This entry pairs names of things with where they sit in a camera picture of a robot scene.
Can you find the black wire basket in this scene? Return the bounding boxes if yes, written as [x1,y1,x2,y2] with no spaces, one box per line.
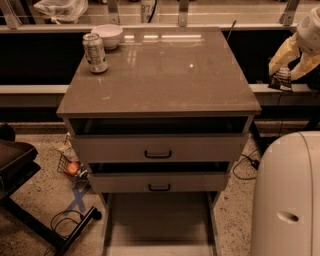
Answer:
[57,155,88,184]

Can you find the blue tape cross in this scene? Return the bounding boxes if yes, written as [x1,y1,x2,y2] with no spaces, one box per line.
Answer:
[66,185,91,212]

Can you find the snack bag in basket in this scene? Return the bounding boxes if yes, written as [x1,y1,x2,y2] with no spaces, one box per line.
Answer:
[56,133,79,162]

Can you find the red apple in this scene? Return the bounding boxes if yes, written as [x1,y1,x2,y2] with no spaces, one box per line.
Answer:
[66,162,80,176]

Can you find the black power adapter cable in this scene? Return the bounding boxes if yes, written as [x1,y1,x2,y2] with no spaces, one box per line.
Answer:
[231,148,262,181]

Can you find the open bottom drawer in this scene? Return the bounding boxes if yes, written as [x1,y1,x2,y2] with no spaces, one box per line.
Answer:
[103,192,219,256]

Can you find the grey drawer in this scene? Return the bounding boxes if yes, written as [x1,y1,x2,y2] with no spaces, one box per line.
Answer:
[88,172,229,193]
[70,135,248,163]

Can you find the top grey drawer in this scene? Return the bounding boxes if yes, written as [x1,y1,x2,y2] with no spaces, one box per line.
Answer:
[70,135,248,163]

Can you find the silver soda can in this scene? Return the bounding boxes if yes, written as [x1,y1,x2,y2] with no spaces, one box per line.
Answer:
[82,33,108,74]

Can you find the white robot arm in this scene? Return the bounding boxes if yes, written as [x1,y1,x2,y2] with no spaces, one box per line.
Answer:
[250,7,320,256]

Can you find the grey drawer cabinet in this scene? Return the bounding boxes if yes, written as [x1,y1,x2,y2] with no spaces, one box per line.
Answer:
[58,28,260,256]

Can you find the black rolling stand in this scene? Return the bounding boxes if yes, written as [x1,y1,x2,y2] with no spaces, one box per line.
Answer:
[0,123,103,256]

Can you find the clear plastic bag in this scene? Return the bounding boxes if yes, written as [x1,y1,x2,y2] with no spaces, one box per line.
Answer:
[33,0,88,24]

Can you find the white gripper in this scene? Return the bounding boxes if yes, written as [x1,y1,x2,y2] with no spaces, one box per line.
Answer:
[269,7,320,81]

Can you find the white ceramic bowl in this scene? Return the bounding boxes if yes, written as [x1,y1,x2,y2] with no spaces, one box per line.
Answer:
[91,24,123,50]

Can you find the black floor cable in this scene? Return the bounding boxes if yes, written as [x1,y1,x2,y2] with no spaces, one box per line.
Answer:
[43,209,86,256]

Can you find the middle grey drawer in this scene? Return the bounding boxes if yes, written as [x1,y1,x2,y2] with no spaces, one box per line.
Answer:
[88,172,229,193]

